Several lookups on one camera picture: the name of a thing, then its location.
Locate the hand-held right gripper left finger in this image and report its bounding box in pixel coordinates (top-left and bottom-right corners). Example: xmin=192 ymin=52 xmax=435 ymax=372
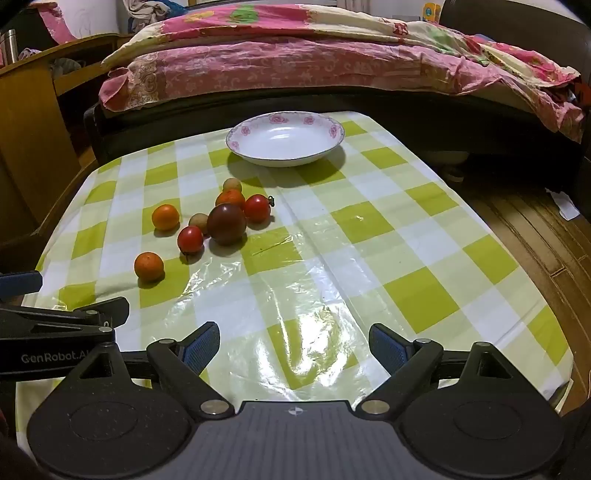
xmin=68 ymin=322 xmax=232 ymax=419

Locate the white paper scrap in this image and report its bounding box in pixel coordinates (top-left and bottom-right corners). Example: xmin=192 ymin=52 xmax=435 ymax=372
xmin=546 ymin=187 xmax=581 ymax=221

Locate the steel thermos flask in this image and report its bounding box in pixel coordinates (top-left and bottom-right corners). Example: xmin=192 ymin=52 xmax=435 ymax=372
xmin=1 ymin=28 xmax=18 ymax=66

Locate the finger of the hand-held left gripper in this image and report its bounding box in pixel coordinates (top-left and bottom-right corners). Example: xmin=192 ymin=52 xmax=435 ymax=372
xmin=0 ymin=271 xmax=44 ymax=297
xmin=0 ymin=296 xmax=131 ymax=344

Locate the dark bed frame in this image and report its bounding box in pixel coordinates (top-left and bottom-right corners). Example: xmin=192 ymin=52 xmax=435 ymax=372
xmin=83 ymin=85 xmax=591 ymax=197

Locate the green checked plastic tablecloth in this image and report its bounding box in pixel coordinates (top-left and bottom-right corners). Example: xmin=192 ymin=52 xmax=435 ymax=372
xmin=14 ymin=110 xmax=575 ymax=457

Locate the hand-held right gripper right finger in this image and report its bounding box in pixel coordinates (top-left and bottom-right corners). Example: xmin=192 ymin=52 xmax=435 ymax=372
xmin=355 ymin=322 xmax=523 ymax=419

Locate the pale slipper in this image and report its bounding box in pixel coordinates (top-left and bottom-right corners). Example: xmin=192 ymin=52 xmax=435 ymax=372
xmin=442 ymin=162 xmax=468 ymax=184

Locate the pink floral quilt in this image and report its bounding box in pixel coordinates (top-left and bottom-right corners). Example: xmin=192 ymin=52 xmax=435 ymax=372
xmin=98 ymin=3 xmax=585 ymax=143

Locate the pile of clothes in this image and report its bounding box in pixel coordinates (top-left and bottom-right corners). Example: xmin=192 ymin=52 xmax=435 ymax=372
xmin=126 ymin=0 xmax=190 ymax=34

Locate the white floral rimmed plate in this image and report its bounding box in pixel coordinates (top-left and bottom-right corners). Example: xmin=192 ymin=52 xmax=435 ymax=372
xmin=225 ymin=111 xmax=345 ymax=168

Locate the red cherry tomato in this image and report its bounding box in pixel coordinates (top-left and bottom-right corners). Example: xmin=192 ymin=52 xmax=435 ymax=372
xmin=177 ymin=225 xmax=205 ymax=255
xmin=243 ymin=194 xmax=272 ymax=224

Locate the dark brown headboard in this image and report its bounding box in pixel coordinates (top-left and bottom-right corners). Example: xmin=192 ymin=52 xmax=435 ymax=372
xmin=438 ymin=0 xmax=591 ymax=86

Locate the large dark brown tomato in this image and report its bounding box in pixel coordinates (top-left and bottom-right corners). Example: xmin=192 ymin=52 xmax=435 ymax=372
xmin=206 ymin=202 xmax=247 ymax=246

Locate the small orange tangerine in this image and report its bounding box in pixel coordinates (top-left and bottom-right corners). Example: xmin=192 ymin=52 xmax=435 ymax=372
xmin=134 ymin=251 xmax=165 ymax=283
xmin=215 ymin=189 xmax=246 ymax=210
xmin=152 ymin=204 xmax=181 ymax=232

